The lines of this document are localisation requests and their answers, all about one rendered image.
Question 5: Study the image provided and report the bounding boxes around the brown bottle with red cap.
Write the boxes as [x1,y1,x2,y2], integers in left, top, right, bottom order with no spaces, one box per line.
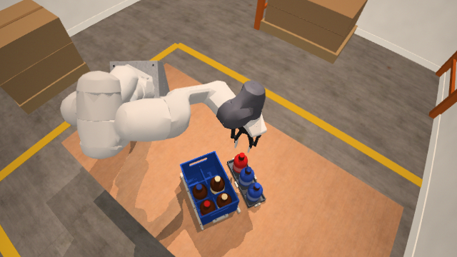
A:
[200,199,216,216]

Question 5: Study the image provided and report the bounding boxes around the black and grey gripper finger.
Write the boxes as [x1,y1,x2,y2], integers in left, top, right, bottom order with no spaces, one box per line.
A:
[231,128,243,148]
[246,132,261,153]

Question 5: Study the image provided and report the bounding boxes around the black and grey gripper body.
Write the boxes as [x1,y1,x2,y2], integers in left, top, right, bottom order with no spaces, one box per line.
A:
[238,126,247,135]

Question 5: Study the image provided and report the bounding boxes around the brown bottle with cream cap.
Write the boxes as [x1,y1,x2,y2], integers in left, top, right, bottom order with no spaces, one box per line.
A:
[210,176,225,195]
[216,193,232,208]

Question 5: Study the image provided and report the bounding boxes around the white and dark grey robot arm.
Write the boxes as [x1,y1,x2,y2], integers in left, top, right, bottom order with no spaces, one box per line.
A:
[60,64,267,159]

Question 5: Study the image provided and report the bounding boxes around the red labeled bottle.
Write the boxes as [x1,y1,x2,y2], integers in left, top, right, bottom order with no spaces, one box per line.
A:
[233,153,248,173]

